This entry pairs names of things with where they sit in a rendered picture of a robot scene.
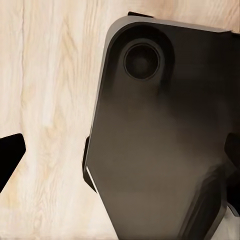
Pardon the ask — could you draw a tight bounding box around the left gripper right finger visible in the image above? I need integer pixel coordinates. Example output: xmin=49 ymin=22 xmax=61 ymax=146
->
xmin=224 ymin=132 xmax=240 ymax=173

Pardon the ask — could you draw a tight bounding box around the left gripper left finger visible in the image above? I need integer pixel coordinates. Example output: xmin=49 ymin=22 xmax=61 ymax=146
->
xmin=0 ymin=133 xmax=26 ymax=193

